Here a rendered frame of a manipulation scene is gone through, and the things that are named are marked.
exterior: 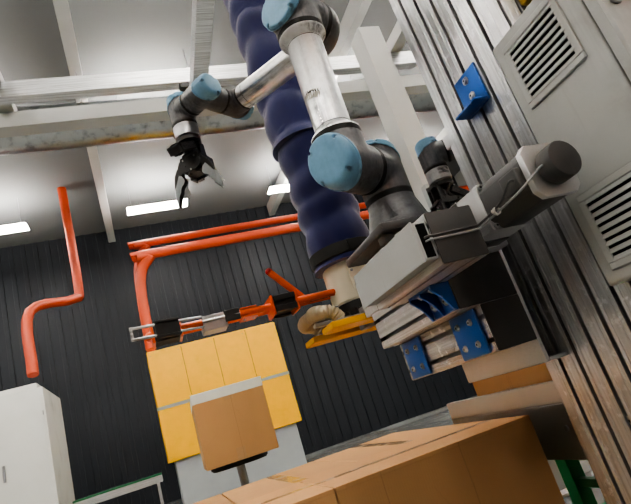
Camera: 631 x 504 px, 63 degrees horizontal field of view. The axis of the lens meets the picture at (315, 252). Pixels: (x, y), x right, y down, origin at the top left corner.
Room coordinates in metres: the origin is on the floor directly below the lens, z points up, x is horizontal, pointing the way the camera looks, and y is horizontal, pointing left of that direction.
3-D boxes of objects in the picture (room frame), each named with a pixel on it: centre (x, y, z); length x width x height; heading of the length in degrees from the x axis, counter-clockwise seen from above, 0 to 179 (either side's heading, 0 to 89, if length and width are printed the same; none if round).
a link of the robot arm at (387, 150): (1.14, -0.20, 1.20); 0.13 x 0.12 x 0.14; 143
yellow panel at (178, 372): (9.00, 2.26, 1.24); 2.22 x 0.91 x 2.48; 112
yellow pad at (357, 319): (1.55, -0.12, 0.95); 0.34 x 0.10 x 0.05; 112
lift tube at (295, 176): (1.64, -0.08, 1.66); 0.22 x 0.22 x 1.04
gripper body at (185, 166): (1.34, 0.25, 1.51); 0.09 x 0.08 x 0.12; 162
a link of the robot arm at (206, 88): (1.29, 0.17, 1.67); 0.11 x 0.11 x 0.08; 53
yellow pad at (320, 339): (1.73, -0.05, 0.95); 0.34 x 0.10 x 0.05; 112
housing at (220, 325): (1.46, 0.35, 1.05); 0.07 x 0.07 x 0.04; 22
